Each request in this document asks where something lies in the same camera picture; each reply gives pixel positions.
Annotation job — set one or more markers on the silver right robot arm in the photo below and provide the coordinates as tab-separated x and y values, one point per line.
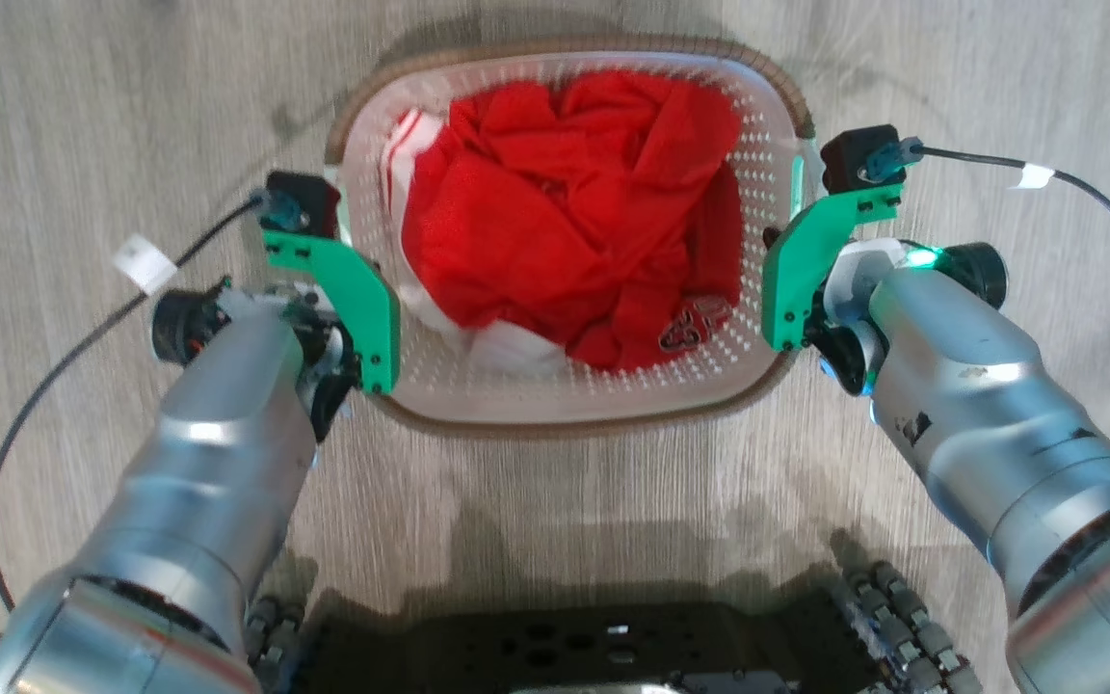
989	405

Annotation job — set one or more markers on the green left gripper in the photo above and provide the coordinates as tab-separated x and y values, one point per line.
372	308

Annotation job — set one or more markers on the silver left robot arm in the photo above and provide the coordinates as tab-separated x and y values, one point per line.
218	453

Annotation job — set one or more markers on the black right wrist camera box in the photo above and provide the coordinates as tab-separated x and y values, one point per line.
849	154

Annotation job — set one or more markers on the grey left roller wheel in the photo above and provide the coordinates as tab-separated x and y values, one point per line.
274	641

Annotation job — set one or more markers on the white perforated laundry basket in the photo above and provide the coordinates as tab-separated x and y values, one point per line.
603	390

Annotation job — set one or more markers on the white garment with red stripes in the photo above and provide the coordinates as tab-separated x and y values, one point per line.
516	349

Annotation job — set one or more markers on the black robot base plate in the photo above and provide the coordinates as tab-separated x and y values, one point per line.
594	646

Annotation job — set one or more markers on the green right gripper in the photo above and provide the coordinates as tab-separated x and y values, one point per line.
791	280

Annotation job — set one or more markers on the grey right roller wheel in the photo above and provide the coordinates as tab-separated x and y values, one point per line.
911	627

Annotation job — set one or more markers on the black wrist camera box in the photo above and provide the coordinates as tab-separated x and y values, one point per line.
309	198
849	154

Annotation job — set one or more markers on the grey roller wheel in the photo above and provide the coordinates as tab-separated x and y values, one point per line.
911	627
274	641

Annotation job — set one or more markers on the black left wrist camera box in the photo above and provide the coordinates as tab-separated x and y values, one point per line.
309	198

